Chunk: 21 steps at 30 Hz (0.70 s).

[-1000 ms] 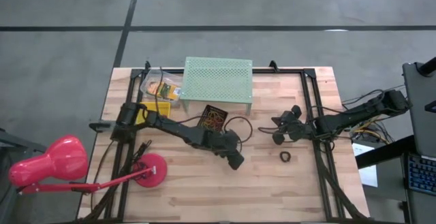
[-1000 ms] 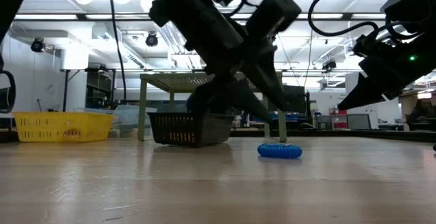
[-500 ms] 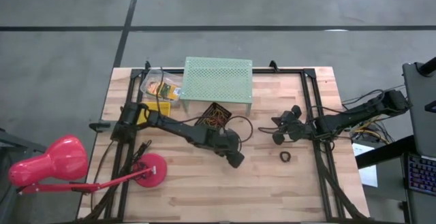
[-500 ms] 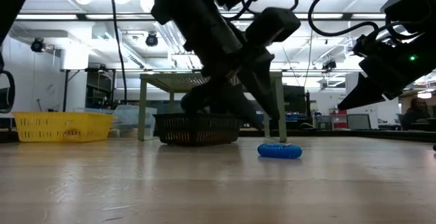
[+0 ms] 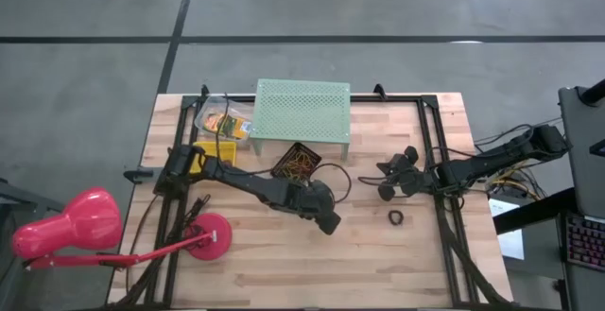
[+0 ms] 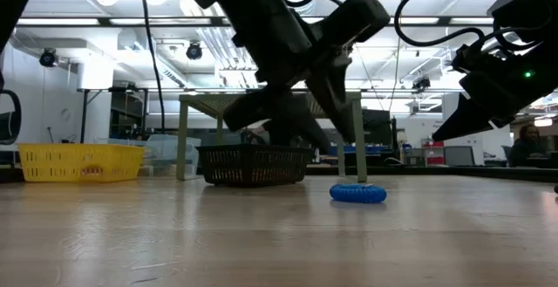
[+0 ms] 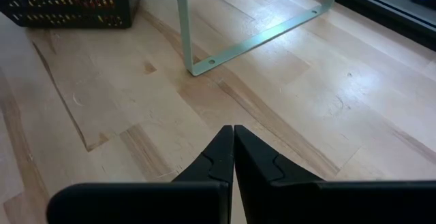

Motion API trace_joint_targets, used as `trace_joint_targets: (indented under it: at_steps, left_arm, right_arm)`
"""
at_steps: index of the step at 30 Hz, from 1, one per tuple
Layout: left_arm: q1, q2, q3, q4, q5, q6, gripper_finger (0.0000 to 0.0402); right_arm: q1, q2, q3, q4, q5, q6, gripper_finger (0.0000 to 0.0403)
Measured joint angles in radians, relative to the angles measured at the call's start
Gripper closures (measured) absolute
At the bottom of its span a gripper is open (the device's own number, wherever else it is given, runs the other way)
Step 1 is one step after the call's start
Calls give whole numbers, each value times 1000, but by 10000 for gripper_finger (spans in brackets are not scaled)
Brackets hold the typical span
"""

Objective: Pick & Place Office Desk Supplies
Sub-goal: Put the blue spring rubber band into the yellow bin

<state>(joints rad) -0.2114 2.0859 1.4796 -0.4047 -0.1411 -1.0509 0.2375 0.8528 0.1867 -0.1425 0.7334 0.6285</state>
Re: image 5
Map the yellow rubber band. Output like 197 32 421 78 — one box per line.
279 155 302 176
282 162 306 182
285 152 313 170
292 157 318 180

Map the yellow floor cable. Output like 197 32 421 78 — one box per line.
489 164 530 194

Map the green perforated metal shelf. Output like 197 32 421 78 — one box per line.
249 78 353 161

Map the dark side desk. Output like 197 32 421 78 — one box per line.
493 186 605 311

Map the black aluminium rig frame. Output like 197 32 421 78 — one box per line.
107 83 519 311

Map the yellow slotted plastic basket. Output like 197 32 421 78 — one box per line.
191 140 237 176

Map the red desk lamp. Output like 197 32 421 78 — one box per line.
11 186 233 270

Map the clear plastic container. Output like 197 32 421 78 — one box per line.
193 94 256 147

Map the blue backlit keyboard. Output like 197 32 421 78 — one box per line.
564 214 605 273

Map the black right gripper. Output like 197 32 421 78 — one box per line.
376 146 426 202

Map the white paper sheet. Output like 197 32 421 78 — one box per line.
488 197 526 261

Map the black slotted plastic basket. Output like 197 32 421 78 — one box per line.
269 141 322 184

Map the black lamp cord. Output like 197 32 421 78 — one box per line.
123 193 214 302

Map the red rubber band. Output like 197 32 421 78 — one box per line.
297 153 319 173
288 160 311 180

